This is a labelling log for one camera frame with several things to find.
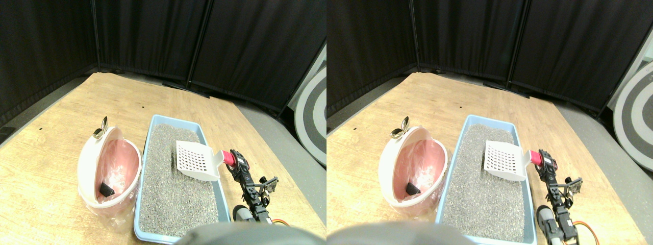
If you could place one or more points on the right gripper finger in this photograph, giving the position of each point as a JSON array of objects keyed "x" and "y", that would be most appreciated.
[
  {"x": 239, "y": 162},
  {"x": 546, "y": 162}
]

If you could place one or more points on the black lump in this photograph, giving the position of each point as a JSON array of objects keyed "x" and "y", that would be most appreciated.
[
  {"x": 106, "y": 189},
  {"x": 412, "y": 189}
]

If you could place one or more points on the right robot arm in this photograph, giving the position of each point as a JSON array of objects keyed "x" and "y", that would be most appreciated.
[
  {"x": 553, "y": 227},
  {"x": 250, "y": 210}
]

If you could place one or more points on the blue litter tray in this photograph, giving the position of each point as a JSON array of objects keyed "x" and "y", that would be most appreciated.
[
  {"x": 474, "y": 204},
  {"x": 168, "y": 204}
]

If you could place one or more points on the grey and white round board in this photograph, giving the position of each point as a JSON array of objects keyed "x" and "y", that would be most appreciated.
[
  {"x": 308, "y": 117},
  {"x": 632, "y": 117}
]

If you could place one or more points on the black curtain stand foot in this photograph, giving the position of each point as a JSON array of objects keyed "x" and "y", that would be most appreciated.
[
  {"x": 186, "y": 89},
  {"x": 505, "y": 89}
]

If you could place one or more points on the white bin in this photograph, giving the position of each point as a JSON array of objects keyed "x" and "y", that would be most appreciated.
[
  {"x": 387, "y": 168},
  {"x": 86, "y": 168}
]

